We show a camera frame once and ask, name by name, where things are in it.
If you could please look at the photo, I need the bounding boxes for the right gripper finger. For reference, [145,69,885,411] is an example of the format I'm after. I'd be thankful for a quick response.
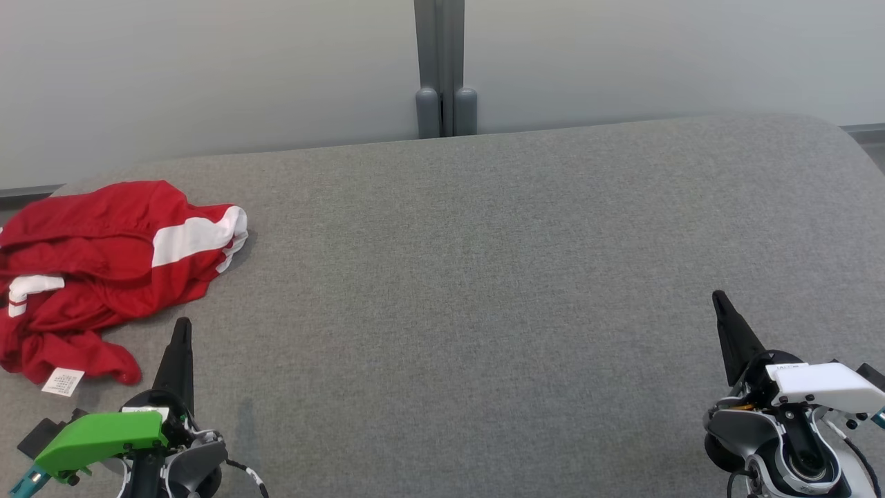
[712,290,767,387]

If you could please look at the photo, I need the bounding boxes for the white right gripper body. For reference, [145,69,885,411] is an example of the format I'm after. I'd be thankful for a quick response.
[732,349,885,416]

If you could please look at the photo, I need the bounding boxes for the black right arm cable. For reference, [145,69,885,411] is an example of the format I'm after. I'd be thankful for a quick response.
[823,415,884,498]

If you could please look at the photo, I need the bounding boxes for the grey partition post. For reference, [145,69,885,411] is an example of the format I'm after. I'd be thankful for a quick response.
[413,0,478,139]

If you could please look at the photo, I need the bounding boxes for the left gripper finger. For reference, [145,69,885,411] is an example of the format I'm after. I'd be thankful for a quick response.
[152,317,195,416]

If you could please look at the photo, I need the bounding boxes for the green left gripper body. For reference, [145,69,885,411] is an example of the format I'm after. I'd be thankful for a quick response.
[35,389,196,483]

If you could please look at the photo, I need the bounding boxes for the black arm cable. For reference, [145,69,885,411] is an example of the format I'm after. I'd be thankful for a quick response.
[225,459,270,498]
[823,415,884,498]

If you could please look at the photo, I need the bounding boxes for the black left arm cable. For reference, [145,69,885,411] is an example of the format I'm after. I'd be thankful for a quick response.
[225,459,270,498]

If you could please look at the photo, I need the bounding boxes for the red shorts with white stripe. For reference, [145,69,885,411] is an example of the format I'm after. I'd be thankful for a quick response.
[0,180,249,326]

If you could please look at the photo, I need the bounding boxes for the teal left camera connector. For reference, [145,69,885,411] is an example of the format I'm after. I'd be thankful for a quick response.
[7,465,50,498]

